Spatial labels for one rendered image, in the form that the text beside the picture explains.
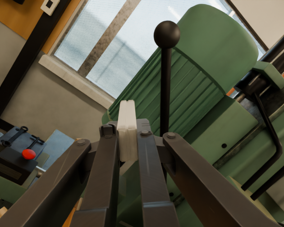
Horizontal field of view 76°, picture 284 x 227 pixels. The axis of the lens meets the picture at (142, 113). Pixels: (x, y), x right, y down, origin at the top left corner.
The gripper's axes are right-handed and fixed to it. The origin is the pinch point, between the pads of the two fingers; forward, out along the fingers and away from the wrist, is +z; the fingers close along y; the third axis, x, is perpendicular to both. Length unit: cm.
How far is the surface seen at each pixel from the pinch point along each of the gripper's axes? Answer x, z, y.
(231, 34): 7.7, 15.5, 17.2
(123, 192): -29.6, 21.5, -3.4
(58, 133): -27, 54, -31
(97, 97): -40, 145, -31
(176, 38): 7.4, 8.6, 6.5
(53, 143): -28, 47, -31
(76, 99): -41, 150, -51
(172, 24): 9.1, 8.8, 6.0
